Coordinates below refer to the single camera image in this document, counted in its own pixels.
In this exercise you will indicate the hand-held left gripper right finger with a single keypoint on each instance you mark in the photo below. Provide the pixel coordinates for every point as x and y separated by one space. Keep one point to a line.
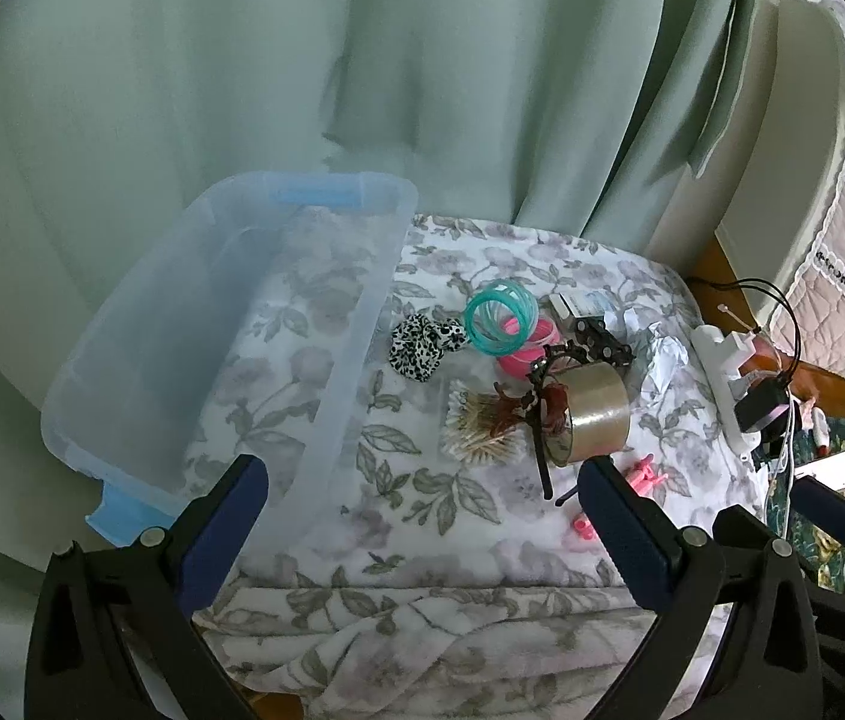
624 525

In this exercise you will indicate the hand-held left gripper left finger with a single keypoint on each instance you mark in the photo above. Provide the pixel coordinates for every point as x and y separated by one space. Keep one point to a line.
223 521

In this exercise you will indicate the clear tape roll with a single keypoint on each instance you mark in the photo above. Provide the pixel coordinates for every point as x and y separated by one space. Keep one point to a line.
602 405

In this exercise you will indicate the cotton swab box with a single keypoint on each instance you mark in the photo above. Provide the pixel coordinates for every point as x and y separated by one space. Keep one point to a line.
467 427

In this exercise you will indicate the black toy car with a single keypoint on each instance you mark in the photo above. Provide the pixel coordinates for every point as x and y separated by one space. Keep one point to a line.
598 341

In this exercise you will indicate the clear plastic container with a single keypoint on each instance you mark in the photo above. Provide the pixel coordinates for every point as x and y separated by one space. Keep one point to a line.
92 390

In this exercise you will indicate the pink coil bangles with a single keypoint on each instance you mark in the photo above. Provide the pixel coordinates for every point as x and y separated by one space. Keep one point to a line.
516 367

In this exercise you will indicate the teal coil bangles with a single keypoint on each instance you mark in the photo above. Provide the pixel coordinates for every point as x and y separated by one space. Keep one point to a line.
478 334

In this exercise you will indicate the leopard print scrunchie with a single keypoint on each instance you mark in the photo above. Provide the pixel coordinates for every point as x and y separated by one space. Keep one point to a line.
415 352

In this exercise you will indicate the white flat device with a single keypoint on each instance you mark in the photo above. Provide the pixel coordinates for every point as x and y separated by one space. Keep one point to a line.
838 465

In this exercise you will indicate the pink hair clip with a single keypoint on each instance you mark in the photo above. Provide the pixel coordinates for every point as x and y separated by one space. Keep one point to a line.
585 529
643 476

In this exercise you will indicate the black charger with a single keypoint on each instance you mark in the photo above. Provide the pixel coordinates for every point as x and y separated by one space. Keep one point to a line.
759 409

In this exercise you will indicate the white power strip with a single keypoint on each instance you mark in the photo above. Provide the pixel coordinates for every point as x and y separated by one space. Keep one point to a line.
722 397

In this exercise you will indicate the floral blanket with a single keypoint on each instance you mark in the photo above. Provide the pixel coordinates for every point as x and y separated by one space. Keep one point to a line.
467 540

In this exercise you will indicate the white charger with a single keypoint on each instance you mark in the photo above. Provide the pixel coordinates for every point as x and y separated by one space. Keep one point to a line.
711 345

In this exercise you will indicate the small white blue box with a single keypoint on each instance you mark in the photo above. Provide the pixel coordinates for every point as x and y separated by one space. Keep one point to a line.
572 307

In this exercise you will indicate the cream bed headboard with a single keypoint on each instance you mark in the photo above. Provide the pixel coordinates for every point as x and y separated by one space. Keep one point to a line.
767 127

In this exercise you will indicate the green curtain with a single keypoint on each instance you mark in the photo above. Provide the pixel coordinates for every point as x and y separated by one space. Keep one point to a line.
242 90

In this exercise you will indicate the wooden bed frame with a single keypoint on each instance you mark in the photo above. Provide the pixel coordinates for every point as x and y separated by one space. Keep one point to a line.
714 270

